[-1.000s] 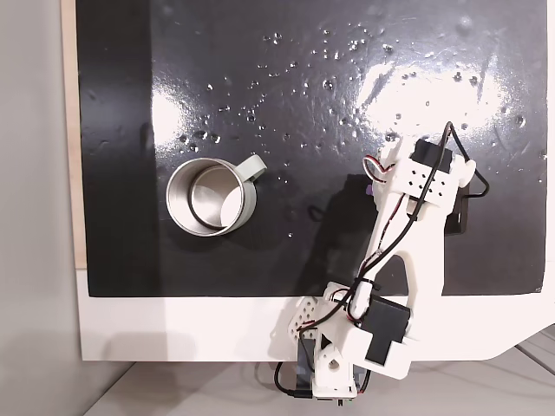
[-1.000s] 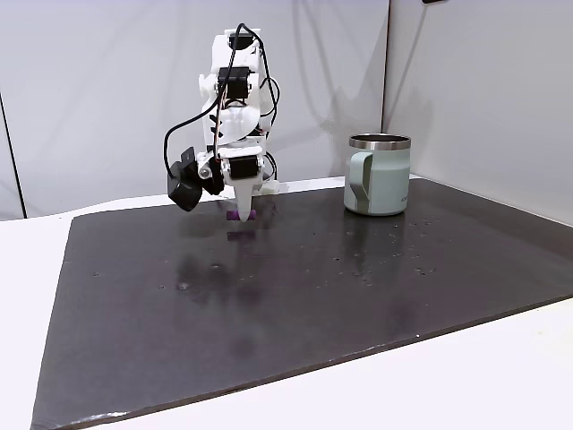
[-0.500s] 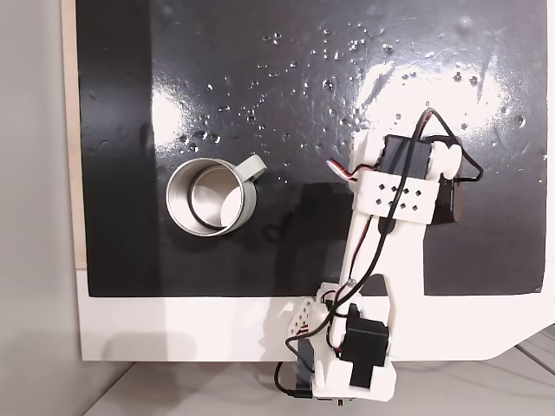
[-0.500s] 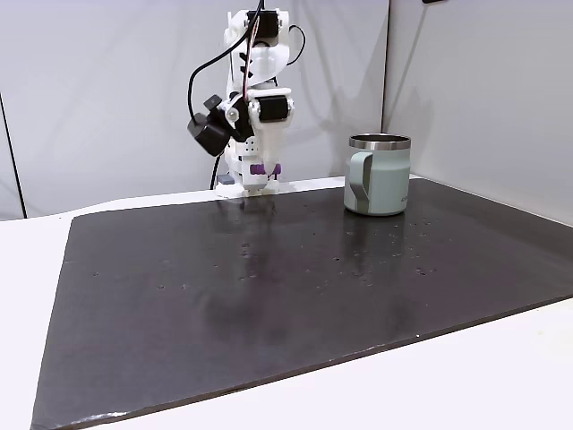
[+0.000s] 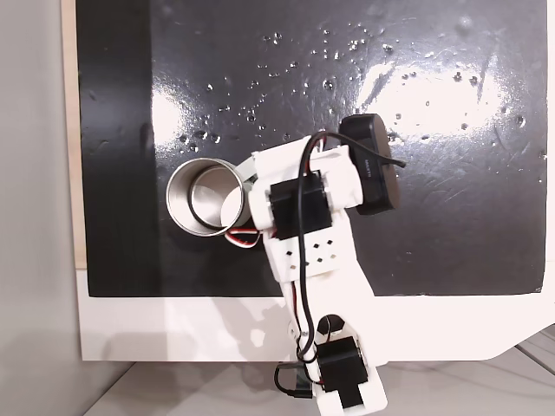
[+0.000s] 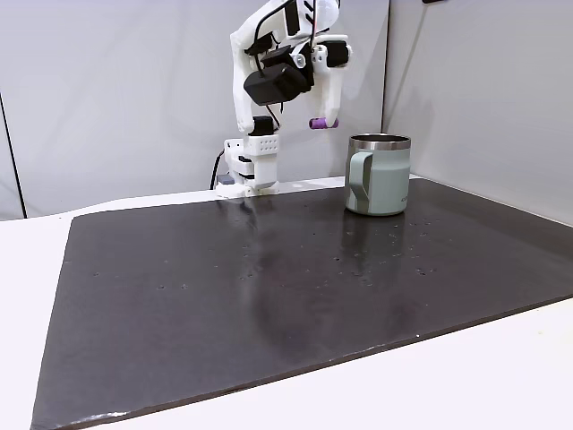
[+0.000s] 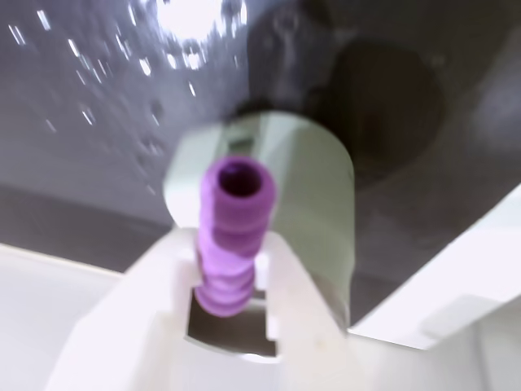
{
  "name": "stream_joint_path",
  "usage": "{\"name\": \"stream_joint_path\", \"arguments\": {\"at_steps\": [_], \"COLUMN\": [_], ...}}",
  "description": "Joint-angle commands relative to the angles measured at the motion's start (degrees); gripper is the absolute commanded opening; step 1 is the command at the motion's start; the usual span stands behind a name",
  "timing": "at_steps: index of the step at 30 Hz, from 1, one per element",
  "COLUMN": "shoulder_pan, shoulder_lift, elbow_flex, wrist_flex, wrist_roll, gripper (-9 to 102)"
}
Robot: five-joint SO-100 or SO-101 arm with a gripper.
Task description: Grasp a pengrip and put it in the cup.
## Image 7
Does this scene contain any pale green cup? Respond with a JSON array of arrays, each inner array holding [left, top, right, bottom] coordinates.
[[162, 109, 357, 327]]

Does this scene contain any purple pen grip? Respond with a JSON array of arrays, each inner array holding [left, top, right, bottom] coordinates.
[[194, 156, 280, 319]]

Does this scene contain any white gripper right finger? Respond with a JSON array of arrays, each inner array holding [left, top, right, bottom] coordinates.
[[253, 235, 368, 391]]

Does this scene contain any dark grey table mat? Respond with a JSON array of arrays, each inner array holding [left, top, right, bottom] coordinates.
[[0, 0, 521, 329]]

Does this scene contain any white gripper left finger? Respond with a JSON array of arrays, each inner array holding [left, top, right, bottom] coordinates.
[[45, 227, 246, 391]]

